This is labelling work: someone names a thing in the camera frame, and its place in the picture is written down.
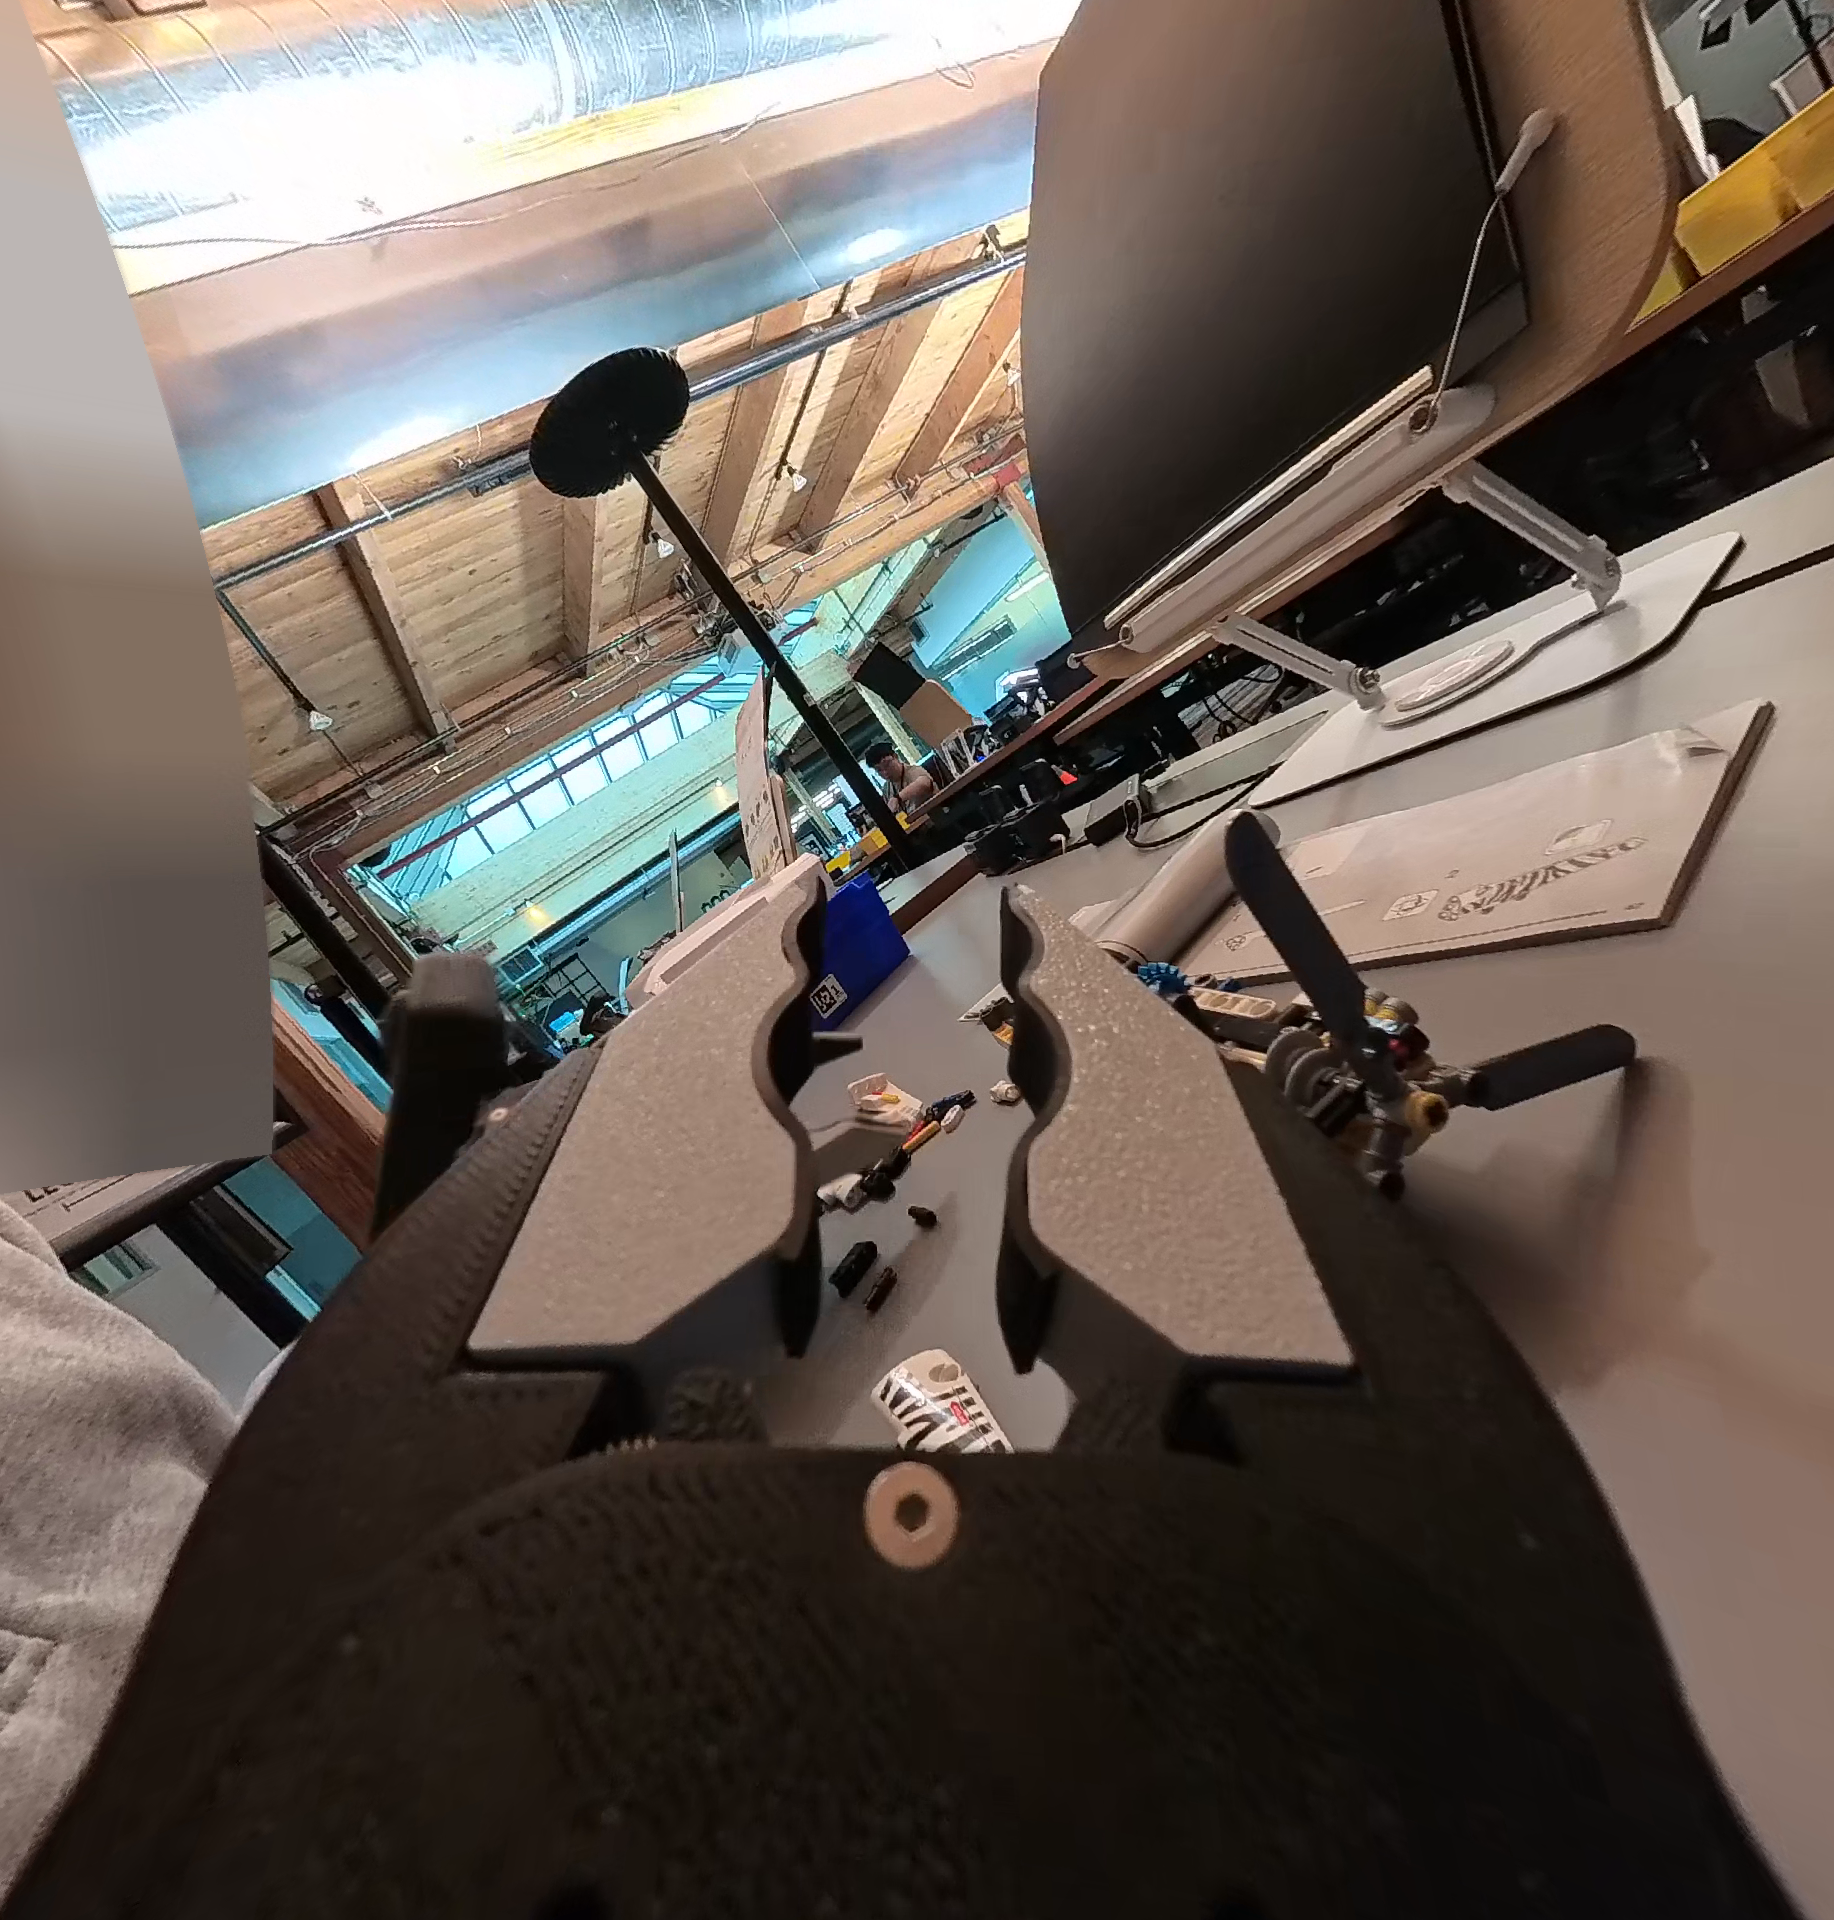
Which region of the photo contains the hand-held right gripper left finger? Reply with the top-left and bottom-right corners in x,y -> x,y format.
467,878 -> 834,1380

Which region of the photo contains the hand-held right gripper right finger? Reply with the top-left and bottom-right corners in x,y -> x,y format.
993,884 -> 1361,1392

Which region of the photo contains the heap of mixed lego pieces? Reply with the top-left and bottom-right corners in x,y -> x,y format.
819,1072 -> 1023,1314

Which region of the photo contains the zebra striped lego panel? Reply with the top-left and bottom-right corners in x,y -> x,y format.
869,1349 -> 1016,1454

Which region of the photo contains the partly built lego model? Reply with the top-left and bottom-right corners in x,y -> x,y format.
977,810 -> 1639,1193

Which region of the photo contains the lego instruction booklet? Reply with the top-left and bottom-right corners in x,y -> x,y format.
1074,697 -> 1776,976

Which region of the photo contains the propped board with printed sheet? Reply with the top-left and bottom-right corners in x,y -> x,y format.
734,675 -> 798,872

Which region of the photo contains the small black propped board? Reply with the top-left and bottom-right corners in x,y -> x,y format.
854,643 -> 970,744

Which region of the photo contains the black pole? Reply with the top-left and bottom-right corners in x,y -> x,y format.
526,344 -> 919,872

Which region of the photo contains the black wood-edged board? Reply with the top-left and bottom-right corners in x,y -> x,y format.
1019,0 -> 1683,661

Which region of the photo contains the yellow plastic bin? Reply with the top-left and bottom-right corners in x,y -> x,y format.
1636,66 -> 1834,324

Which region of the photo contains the wooden post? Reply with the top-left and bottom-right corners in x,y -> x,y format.
272,997 -> 394,1247

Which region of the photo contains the silver ceiling duct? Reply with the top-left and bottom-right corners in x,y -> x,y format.
31,0 -> 1084,286

